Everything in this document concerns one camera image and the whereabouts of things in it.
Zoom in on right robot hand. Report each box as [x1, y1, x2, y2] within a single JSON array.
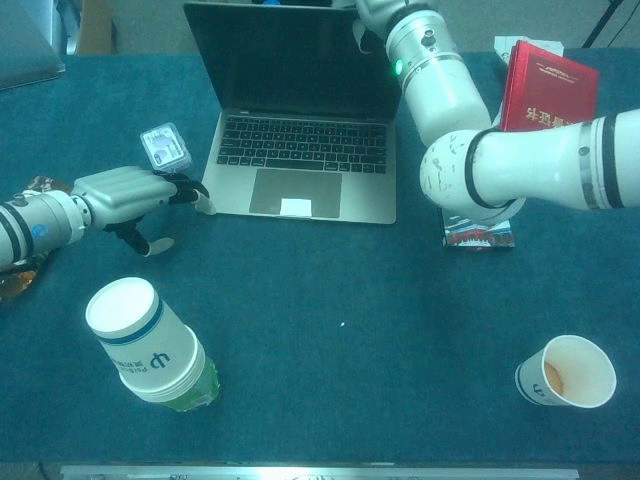
[[352, 0, 409, 54]]

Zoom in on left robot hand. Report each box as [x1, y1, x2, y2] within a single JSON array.
[[71, 166, 217, 257]]

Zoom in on silver laptop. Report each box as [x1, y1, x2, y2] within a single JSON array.
[[182, 0, 401, 225]]

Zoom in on small clear plastic card box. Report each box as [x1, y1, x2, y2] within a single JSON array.
[[139, 122, 195, 175]]

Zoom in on white paper sheets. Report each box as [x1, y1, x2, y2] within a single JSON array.
[[491, 34, 566, 129]]

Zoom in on tea bottle with green label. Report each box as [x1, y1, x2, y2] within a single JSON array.
[[0, 174, 74, 302]]

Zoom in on stack of inverted paper cups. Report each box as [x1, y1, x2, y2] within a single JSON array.
[[84, 276, 207, 403]]

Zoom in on brown cardboard box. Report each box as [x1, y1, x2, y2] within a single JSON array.
[[74, 0, 119, 55]]

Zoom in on grey closed laptop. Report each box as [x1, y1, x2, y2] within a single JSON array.
[[0, 0, 67, 92]]

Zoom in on red certificate folder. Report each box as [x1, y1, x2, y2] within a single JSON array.
[[499, 39, 600, 133]]

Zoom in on green plastic bottle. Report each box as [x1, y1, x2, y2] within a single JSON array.
[[159, 354, 222, 413]]

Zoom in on black tripod leg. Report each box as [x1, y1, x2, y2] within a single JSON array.
[[582, 0, 626, 49]]

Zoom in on teal felt table cloth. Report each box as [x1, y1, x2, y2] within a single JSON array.
[[0, 48, 640, 466]]

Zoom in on black box with palace print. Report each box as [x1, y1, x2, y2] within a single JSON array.
[[438, 205, 516, 251]]

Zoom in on open white paper cup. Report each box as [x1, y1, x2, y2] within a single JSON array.
[[514, 334, 618, 409]]

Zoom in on metal rail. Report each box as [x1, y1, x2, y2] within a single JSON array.
[[59, 464, 581, 480]]

